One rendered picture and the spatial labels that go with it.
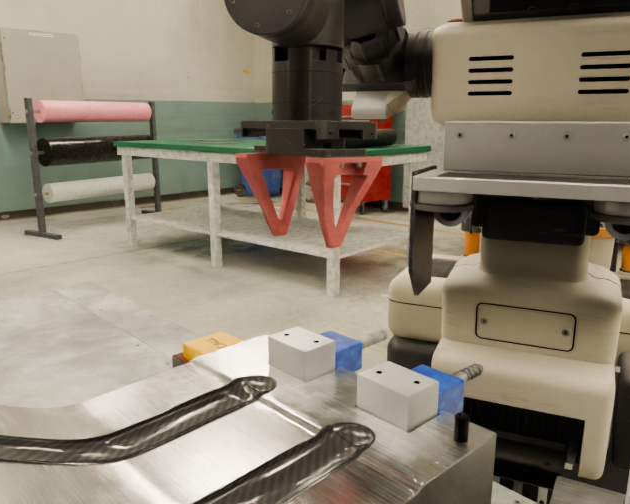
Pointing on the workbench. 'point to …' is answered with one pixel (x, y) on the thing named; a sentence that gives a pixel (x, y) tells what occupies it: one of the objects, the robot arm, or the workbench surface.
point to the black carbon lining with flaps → (164, 430)
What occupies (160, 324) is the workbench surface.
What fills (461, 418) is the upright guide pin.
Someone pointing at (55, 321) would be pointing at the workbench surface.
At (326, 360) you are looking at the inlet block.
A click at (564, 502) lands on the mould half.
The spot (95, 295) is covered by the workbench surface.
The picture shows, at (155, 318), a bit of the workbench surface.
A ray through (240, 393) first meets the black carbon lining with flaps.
